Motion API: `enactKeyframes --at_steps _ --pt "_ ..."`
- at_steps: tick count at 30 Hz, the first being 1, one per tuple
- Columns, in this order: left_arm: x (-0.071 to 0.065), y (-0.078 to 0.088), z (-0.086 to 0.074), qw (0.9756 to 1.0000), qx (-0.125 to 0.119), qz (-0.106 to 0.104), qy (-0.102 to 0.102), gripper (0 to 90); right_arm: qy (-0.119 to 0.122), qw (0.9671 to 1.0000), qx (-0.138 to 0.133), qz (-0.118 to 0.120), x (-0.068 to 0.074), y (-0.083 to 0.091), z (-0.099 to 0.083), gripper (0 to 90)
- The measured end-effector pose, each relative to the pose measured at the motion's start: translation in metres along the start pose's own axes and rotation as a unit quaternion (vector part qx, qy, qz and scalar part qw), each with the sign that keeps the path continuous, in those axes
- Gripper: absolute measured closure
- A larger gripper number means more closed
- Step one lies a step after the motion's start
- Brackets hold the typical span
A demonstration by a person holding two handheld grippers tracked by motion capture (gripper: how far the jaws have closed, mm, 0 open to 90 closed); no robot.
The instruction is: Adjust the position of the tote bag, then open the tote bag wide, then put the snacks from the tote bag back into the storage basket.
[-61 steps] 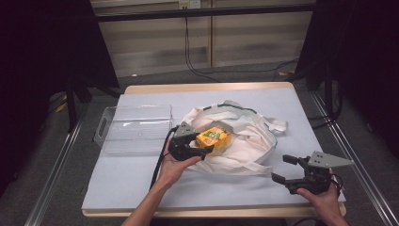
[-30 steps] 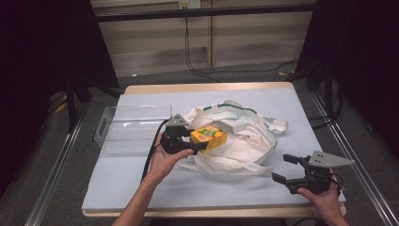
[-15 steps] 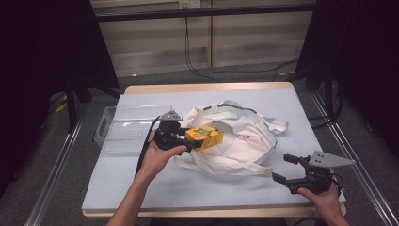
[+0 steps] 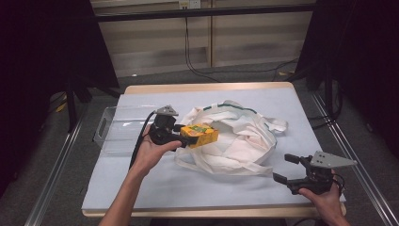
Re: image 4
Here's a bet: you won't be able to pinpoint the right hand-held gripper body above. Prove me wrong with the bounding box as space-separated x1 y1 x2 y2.
286 151 359 196

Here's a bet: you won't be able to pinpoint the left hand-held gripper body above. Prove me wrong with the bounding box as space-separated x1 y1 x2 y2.
148 105 190 149

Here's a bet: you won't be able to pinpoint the yellow juice box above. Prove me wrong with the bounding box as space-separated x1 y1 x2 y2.
180 123 220 150

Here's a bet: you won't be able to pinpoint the clear plastic container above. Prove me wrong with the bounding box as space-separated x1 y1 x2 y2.
93 105 164 154

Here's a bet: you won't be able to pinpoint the white patterned tote bag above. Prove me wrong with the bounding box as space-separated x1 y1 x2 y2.
173 99 289 177

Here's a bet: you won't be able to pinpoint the person's left hand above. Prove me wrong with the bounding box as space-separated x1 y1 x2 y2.
129 124 183 177

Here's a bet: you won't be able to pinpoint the person's right hand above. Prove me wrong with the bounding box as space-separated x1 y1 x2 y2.
296 170 346 220

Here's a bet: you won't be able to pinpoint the light grey table mat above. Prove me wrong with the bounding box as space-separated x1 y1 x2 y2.
82 88 346 211

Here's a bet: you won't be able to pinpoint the black metal stand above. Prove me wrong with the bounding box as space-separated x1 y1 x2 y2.
65 74 121 134

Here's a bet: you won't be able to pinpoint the black horizontal bar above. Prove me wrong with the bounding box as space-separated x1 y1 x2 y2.
93 3 316 23

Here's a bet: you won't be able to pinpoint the black curtain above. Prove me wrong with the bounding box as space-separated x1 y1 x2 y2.
0 0 120 197
295 0 399 159

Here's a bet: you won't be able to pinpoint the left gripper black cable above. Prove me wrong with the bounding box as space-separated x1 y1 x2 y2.
128 110 157 170

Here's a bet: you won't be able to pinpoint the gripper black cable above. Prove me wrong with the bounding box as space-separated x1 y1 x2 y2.
331 172 346 193
128 110 157 170

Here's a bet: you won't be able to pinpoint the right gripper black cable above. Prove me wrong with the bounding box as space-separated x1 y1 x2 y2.
331 172 346 193

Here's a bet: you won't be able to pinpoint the metal floor rail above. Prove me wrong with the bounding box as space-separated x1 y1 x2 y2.
311 92 399 226
24 103 89 226

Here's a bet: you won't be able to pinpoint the black floor cables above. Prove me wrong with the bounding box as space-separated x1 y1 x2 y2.
308 79 344 130

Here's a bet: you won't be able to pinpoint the black hanging wall cable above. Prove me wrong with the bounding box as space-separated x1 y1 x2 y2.
184 17 300 83

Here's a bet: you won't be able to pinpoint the white wall socket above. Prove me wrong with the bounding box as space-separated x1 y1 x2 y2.
178 0 201 9

